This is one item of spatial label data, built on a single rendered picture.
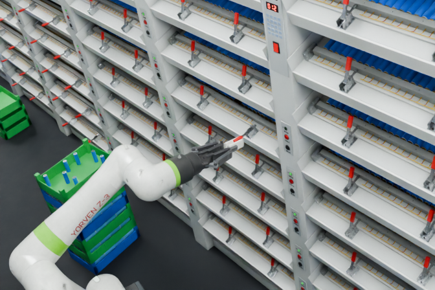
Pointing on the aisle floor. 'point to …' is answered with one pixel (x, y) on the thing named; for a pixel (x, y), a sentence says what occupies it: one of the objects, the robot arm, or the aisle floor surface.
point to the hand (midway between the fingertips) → (234, 144)
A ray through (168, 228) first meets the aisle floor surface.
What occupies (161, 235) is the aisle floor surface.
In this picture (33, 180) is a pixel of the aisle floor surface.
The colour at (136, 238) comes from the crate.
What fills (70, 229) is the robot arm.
